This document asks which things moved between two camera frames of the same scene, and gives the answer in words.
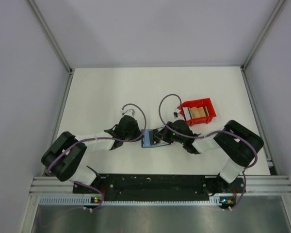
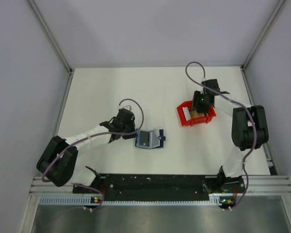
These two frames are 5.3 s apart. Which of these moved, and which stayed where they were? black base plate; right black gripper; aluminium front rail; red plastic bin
Moved: right black gripper
Stayed: aluminium front rail; black base plate; red plastic bin
